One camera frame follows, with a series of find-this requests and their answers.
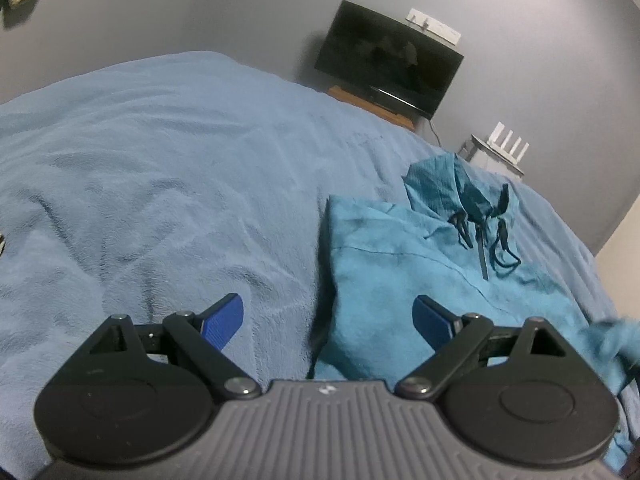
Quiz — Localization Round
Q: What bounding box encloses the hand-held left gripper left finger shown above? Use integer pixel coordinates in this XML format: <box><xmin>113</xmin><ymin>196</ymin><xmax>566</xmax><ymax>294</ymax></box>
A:
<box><xmin>89</xmin><ymin>293</ymin><xmax>262</xmax><ymax>402</ymax></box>

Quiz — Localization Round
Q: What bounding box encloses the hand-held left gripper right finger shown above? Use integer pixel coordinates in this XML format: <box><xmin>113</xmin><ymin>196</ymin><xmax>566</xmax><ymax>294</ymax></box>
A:
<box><xmin>395</xmin><ymin>295</ymin><xmax>569</xmax><ymax>402</ymax></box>

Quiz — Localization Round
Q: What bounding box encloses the teal hooded jacket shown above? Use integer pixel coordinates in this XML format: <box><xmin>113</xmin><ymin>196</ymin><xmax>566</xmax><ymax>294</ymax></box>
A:
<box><xmin>306</xmin><ymin>154</ymin><xmax>640</xmax><ymax>471</ymax></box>

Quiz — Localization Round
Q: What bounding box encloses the blue fleece blanket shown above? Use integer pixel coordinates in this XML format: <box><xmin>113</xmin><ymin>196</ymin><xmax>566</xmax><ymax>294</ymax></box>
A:
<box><xmin>0</xmin><ymin>50</ymin><xmax>640</xmax><ymax>480</ymax></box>

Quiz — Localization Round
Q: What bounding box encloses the small grey side table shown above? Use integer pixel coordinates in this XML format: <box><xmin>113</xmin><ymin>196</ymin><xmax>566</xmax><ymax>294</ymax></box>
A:
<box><xmin>457</xmin><ymin>134</ymin><xmax>525</xmax><ymax>177</ymax></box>

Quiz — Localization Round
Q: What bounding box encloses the white router with antennas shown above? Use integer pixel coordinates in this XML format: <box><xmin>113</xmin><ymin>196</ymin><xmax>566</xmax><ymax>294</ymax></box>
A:
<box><xmin>477</xmin><ymin>121</ymin><xmax>532</xmax><ymax>171</ymax></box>

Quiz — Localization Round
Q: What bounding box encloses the wooden television stand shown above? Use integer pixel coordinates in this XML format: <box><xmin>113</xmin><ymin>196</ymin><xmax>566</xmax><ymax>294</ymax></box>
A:
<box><xmin>327</xmin><ymin>85</ymin><xmax>418</xmax><ymax>133</ymax></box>

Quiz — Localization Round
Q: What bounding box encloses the black flat screen television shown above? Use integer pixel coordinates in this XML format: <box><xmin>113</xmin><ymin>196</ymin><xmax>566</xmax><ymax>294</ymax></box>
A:
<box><xmin>314</xmin><ymin>0</ymin><xmax>466</xmax><ymax>122</ymax></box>

